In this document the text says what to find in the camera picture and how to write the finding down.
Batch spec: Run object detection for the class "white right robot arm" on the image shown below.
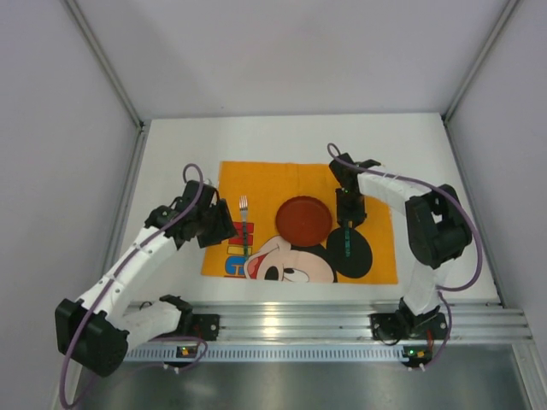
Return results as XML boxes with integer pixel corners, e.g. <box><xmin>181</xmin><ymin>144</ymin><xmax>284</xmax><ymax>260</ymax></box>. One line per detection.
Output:
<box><xmin>327</xmin><ymin>143</ymin><xmax>483</xmax><ymax>318</ymax></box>

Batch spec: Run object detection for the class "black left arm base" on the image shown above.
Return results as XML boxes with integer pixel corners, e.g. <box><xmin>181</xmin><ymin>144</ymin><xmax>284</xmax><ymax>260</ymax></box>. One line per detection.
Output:
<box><xmin>170</xmin><ymin>313</ymin><xmax>221</xmax><ymax>342</ymax></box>

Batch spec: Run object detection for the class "red round plate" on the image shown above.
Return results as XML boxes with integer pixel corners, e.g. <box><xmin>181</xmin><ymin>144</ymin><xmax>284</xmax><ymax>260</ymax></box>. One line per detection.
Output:
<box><xmin>275</xmin><ymin>196</ymin><xmax>332</xmax><ymax>247</ymax></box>

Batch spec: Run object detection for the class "aluminium mounting rail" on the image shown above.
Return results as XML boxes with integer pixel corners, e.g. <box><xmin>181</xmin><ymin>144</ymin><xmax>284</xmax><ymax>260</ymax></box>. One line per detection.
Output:
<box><xmin>194</xmin><ymin>302</ymin><xmax>532</xmax><ymax>343</ymax></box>

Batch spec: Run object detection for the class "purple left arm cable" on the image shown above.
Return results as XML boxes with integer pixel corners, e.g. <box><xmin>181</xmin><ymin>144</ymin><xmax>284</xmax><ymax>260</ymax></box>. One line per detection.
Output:
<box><xmin>59</xmin><ymin>162</ymin><xmax>219</xmax><ymax>407</ymax></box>

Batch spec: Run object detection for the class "slotted grey cable duct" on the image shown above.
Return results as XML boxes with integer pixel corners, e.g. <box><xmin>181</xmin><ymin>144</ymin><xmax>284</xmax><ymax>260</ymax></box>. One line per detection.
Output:
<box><xmin>126</xmin><ymin>344</ymin><xmax>432</xmax><ymax>363</ymax></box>

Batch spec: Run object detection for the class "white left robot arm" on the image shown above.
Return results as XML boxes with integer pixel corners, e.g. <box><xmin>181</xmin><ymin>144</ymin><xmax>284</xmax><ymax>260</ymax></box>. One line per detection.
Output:
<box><xmin>55</xmin><ymin>180</ymin><xmax>237</xmax><ymax>377</ymax></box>

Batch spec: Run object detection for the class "fork with teal handle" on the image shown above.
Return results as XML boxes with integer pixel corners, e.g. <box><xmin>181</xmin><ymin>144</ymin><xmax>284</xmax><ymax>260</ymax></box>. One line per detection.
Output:
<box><xmin>238</xmin><ymin>196</ymin><xmax>249</xmax><ymax>259</ymax></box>

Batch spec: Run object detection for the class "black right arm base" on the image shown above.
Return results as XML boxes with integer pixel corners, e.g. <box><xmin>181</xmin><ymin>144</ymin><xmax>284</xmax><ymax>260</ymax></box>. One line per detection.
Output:
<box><xmin>370</xmin><ymin>298</ymin><xmax>449</xmax><ymax>345</ymax></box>

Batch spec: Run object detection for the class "orange cartoon mouse towel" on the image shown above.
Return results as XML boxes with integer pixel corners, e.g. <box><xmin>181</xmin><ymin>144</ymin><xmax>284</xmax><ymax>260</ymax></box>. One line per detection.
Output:
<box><xmin>202</xmin><ymin>161</ymin><xmax>397</xmax><ymax>284</ymax></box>

